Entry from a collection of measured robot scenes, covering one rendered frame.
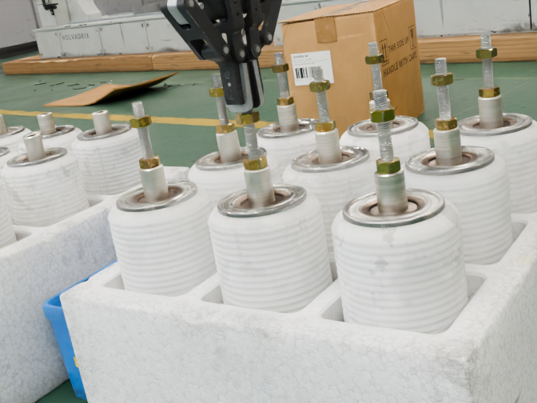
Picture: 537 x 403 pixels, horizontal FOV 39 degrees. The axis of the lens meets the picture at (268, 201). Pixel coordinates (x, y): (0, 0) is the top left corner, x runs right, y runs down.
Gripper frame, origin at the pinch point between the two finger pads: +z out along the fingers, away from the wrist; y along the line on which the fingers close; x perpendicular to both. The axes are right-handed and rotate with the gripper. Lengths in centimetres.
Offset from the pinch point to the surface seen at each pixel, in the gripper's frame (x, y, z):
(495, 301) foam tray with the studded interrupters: 18.7, -1.5, 17.1
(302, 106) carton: -66, -100, 24
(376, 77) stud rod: -1.0, -23.0, 4.3
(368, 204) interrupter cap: 9.7, -0.6, 9.7
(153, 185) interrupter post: -11.0, 1.6, 8.3
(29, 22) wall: -556, -386, 4
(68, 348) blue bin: -29.6, 2.5, 27.9
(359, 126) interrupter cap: -3.8, -22.7, 9.4
